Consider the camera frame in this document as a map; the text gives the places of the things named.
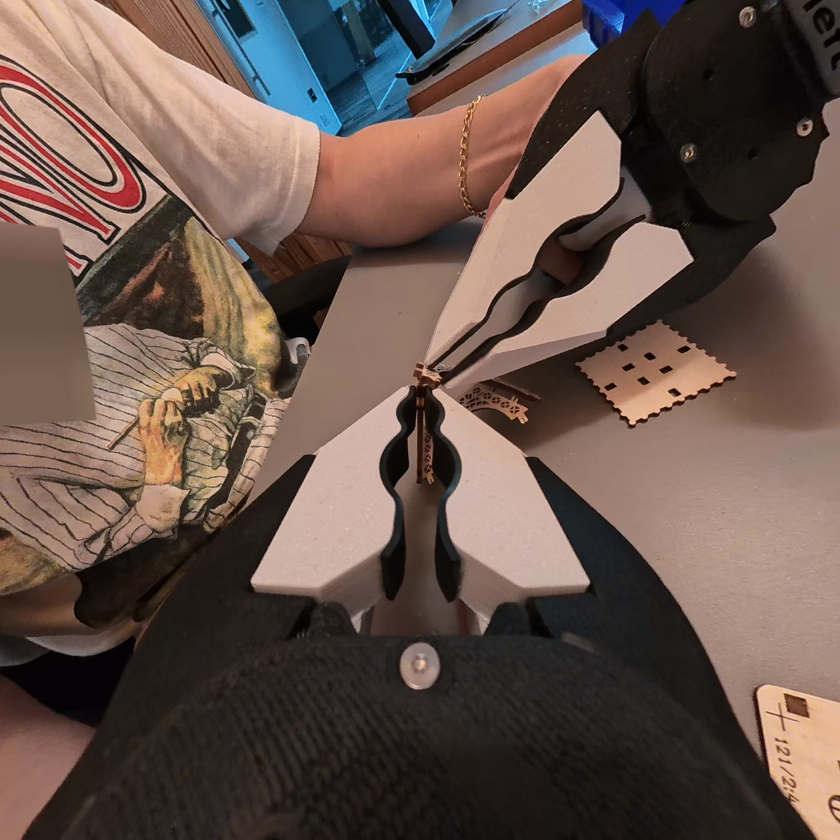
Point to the blue plastic bin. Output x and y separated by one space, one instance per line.
610 13

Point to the person's left forearm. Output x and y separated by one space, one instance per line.
394 184

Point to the square wooden platform with holes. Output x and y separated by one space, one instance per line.
689 380

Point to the person's left hand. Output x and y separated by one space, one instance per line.
518 124

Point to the black flat tray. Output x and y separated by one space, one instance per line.
453 46

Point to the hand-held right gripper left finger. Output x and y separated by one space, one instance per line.
328 525

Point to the grey desk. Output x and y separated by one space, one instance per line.
656 525

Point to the person's printed white shirt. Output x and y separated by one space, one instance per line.
164 164

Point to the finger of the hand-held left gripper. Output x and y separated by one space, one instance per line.
544 190
610 289

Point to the black shorts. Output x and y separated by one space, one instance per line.
65 682

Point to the person's leg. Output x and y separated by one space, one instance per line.
39 774

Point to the black office chair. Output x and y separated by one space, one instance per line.
308 295

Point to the small wooden arch piece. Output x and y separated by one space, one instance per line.
492 397

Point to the white side table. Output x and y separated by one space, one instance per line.
544 33

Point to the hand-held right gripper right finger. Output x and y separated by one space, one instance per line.
518 525

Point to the wooden tower parts sheet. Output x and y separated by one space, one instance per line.
814 741

